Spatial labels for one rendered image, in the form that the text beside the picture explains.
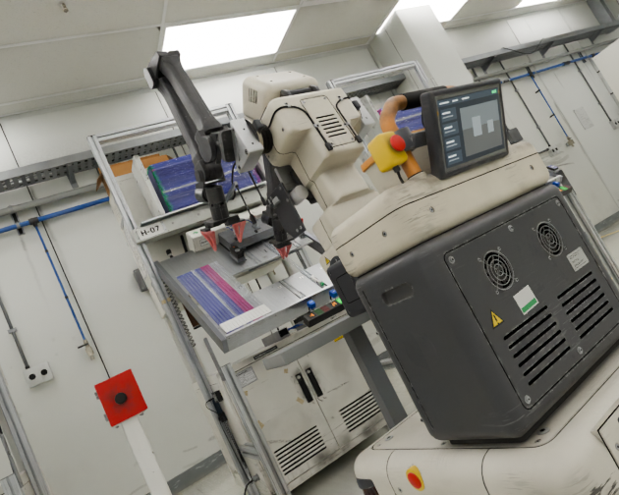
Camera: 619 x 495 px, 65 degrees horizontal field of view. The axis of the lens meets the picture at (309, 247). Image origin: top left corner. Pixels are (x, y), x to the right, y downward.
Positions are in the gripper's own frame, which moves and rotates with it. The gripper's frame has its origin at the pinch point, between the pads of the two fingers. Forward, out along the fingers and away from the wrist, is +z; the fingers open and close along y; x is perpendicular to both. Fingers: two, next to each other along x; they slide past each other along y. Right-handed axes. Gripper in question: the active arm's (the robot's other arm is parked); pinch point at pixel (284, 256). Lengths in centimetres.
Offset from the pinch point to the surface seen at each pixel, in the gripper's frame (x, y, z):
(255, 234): -19.2, 3.0, -6.7
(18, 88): -238, 60, -76
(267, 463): 60, 52, 39
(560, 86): -188, -548, 35
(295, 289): 23.4, 10.1, 3.0
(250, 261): -8.4, 13.6, 0.0
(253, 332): 33.5, 36.2, 5.8
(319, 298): 33.8, 5.4, 5.0
